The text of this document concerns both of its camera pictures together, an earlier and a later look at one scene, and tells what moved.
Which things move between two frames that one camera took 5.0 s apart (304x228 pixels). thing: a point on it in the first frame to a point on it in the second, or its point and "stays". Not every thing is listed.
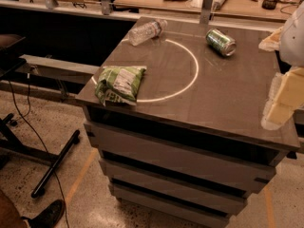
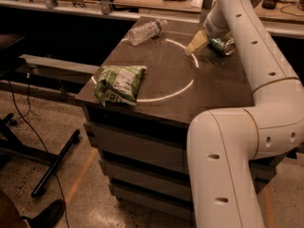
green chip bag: (119, 84) stays
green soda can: (221, 43) stays
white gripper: (293, 40) to (214, 28)
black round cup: (270, 2) stays
